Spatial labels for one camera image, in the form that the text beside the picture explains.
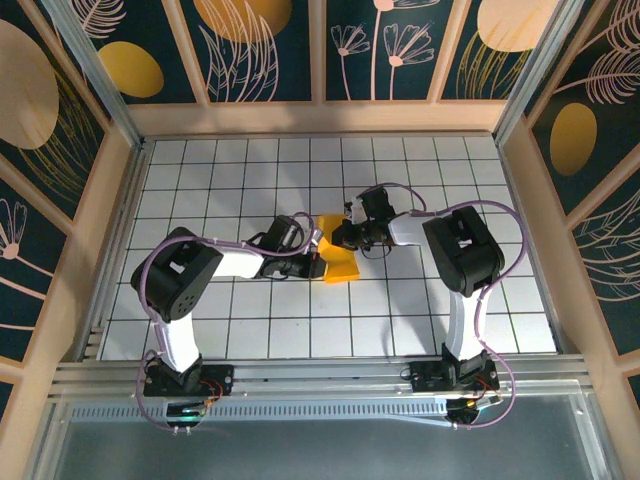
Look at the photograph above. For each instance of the orange square paper sheet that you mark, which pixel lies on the orange square paper sheet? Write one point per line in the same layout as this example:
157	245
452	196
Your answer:
340	265

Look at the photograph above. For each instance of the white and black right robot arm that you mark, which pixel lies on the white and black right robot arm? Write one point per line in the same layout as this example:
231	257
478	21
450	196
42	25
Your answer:
462	325

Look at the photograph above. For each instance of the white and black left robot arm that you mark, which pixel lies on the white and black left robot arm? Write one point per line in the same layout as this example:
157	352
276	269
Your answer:
180	340

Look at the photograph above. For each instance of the white grid table mat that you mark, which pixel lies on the white grid table mat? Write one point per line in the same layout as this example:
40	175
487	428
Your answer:
350	165

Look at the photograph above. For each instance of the grey metal shelf plate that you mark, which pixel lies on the grey metal shelf plate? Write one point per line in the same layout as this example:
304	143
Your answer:
320	450

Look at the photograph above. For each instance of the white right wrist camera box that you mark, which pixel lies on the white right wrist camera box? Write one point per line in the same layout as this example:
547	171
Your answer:
356	210

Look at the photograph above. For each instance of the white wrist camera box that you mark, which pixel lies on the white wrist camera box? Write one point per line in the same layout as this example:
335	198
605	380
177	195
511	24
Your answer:
356	210
314	236

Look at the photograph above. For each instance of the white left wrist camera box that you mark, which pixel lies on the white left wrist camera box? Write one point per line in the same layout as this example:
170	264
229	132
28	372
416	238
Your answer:
314	236

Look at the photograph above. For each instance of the aluminium cross rail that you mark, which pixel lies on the aluminium cross rail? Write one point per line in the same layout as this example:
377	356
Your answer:
325	375

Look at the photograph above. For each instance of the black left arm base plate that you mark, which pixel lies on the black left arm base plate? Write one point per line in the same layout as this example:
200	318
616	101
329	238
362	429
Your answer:
220	375

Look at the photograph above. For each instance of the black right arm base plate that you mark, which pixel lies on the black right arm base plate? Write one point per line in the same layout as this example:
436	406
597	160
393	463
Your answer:
425	382

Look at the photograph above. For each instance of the aluminium side rail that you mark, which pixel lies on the aluminium side rail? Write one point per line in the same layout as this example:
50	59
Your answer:
136	170

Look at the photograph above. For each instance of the aluminium corner post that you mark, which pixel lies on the aluminium corner post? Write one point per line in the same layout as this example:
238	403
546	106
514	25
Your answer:
539	65
89	65

